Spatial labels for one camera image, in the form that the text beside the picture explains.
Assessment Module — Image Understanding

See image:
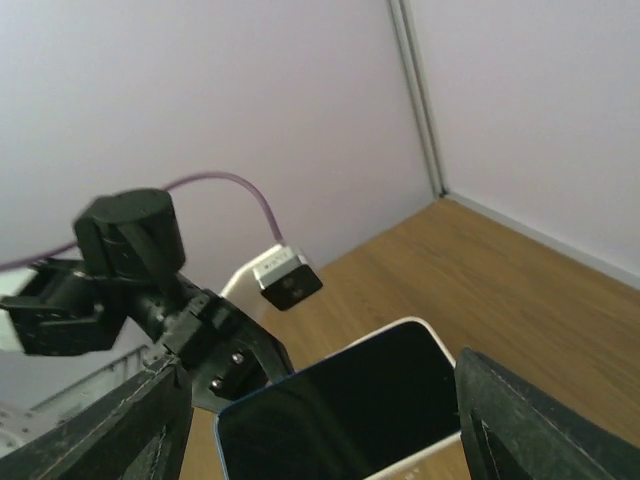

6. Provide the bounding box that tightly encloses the blue smartphone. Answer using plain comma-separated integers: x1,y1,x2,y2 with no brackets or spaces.
214,317,460,479

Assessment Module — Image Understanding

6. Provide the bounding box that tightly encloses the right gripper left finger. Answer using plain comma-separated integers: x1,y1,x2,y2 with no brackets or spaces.
1,357,193,479

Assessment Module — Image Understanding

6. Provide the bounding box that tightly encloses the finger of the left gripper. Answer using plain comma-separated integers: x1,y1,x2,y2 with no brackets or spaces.
192,320,294,413

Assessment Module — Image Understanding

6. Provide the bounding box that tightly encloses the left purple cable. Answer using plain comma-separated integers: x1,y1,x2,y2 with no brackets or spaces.
0,171,289,274

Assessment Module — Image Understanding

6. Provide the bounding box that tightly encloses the left aluminium corner post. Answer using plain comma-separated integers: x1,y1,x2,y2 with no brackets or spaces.
388,0,448,198

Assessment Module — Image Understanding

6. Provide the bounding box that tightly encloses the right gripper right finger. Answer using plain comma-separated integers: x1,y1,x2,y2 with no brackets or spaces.
455,348,639,480

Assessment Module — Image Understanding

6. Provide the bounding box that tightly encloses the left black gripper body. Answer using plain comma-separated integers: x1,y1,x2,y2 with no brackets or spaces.
132,283,251,378

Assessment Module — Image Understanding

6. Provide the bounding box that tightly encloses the white phone face down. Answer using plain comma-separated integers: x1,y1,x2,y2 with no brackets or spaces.
294,315,461,480

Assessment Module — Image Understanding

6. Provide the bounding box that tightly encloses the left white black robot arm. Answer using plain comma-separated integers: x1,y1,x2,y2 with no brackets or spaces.
1,188,294,412

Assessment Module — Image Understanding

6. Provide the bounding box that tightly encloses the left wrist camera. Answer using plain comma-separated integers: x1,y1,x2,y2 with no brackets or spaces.
219,244,323,323

